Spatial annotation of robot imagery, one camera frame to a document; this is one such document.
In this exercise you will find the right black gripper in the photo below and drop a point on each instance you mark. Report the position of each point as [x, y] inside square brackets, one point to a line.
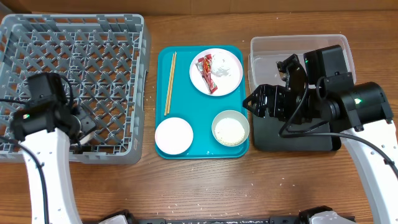
[265, 96]

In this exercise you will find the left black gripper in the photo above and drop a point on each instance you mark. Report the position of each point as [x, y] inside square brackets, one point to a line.
[87, 125]

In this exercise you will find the grey bowl of rice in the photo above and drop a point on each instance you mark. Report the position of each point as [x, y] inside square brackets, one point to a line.
[230, 128]

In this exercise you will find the large white plate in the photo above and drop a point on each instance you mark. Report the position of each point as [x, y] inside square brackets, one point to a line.
[226, 84]

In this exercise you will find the white tissue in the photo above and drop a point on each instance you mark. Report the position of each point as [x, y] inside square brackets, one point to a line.
[221, 65]

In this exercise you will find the red snack wrapper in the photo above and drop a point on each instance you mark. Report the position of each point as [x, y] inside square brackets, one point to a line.
[204, 67]

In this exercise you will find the wooden chopstick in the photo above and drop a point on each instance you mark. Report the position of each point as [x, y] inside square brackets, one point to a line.
[167, 105]
[172, 85]

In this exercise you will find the white paper cup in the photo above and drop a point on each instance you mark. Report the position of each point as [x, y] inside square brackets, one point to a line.
[86, 138]

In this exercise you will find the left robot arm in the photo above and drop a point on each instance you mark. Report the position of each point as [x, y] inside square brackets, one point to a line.
[45, 129]

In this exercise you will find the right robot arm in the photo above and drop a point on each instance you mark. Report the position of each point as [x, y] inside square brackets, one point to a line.
[319, 98]

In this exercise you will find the clear plastic bin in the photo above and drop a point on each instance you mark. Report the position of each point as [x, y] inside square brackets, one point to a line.
[266, 51]

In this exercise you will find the grey dish rack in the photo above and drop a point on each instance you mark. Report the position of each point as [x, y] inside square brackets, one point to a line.
[104, 60]

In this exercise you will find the small white plate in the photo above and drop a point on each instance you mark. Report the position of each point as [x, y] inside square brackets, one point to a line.
[173, 136]

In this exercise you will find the teal plastic tray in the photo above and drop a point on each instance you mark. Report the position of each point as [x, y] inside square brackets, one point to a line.
[195, 107]

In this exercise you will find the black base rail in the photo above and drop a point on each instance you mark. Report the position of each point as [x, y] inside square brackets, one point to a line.
[321, 214]

